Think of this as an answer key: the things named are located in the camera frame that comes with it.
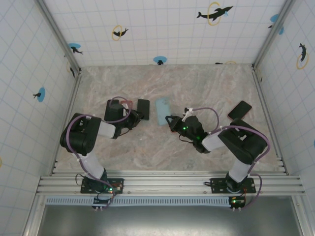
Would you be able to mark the light blue phone case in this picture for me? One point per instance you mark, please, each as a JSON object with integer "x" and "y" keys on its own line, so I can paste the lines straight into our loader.
{"x": 162, "y": 110}

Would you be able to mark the purple-edged black smartphone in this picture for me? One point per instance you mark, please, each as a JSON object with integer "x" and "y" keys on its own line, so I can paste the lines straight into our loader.
{"x": 108, "y": 110}

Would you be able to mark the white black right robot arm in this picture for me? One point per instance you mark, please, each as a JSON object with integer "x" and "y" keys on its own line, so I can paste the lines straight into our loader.
{"x": 241, "y": 142}

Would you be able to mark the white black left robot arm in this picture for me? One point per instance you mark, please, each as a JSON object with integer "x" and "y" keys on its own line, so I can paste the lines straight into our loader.
{"x": 81, "y": 135}

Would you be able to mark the aluminium mounting beam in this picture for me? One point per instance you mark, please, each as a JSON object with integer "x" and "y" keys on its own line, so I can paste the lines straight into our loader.
{"x": 167, "y": 183}

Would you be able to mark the black fish blue circle sticker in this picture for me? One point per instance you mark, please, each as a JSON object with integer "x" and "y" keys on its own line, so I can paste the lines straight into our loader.
{"x": 281, "y": 30}
{"x": 73, "y": 46}
{"x": 42, "y": 94}
{"x": 274, "y": 17}
{"x": 160, "y": 59}

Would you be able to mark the small controller circuit board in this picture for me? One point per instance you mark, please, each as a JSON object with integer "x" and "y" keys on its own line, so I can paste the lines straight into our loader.
{"x": 237, "y": 202}
{"x": 101, "y": 201}

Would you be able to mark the grey metal panel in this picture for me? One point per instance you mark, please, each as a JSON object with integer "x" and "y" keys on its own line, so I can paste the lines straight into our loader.
{"x": 172, "y": 221}

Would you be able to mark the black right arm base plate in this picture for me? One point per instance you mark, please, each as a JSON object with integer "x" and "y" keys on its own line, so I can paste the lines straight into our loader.
{"x": 216, "y": 186}

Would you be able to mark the aluminium table side rail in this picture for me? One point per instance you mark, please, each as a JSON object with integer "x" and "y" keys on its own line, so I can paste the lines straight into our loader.
{"x": 264, "y": 98}
{"x": 66, "y": 123}

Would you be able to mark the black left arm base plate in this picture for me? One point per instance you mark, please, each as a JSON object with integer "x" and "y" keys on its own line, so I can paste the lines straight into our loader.
{"x": 85, "y": 189}

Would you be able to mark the aluminium corner post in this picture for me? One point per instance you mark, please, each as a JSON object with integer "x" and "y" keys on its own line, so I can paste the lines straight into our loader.
{"x": 59, "y": 34}
{"x": 267, "y": 46}

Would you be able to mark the aluminium frame leg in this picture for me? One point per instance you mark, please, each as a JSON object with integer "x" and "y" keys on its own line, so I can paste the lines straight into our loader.
{"x": 34, "y": 218}
{"x": 301, "y": 216}

